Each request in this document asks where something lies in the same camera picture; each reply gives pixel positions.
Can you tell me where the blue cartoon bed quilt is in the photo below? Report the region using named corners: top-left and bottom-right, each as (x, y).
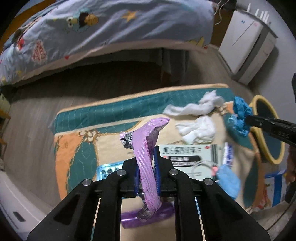
top-left (1, 1), bottom-right (214, 86)

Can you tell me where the blue yellow cardboard box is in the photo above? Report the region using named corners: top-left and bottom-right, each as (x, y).
top-left (263, 170), bottom-right (287, 208)

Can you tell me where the white tissue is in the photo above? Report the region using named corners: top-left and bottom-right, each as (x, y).
top-left (175, 115), bottom-right (216, 145)
top-left (163, 90), bottom-right (225, 117)

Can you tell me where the white medicine box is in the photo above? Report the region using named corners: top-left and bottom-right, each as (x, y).
top-left (159, 144), bottom-right (224, 181)

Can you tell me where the person's right hand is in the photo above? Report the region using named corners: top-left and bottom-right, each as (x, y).
top-left (286, 146), bottom-right (296, 183)

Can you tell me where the yellow teal trash bin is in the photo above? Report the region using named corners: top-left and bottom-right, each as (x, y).
top-left (249, 95), bottom-right (285, 165)

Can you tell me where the blue pill blister pack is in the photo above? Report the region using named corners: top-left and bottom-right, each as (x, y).
top-left (96, 161), bottom-right (123, 181)

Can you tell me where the wooden headboard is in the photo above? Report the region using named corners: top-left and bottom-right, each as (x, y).
top-left (1, 0), bottom-right (56, 52)

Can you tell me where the teal orange patterned rug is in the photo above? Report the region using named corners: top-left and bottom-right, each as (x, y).
top-left (53, 83), bottom-right (273, 241)

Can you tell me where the purple foil wrapper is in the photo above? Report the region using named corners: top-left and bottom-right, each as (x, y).
top-left (120, 117), bottom-right (170, 222)

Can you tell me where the wooden cabinet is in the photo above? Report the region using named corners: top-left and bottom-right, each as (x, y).
top-left (210, 1), bottom-right (237, 48)

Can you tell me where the purple plastic bottle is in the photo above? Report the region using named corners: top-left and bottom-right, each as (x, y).
top-left (121, 202), bottom-right (175, 229)

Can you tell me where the light blue face mask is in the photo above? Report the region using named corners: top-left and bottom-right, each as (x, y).
top-left (216, 164), bottom-right (241, 199)

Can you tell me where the white air purifier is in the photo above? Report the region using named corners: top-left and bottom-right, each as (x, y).
top-left (219, 4), bottom-right (278, 85)

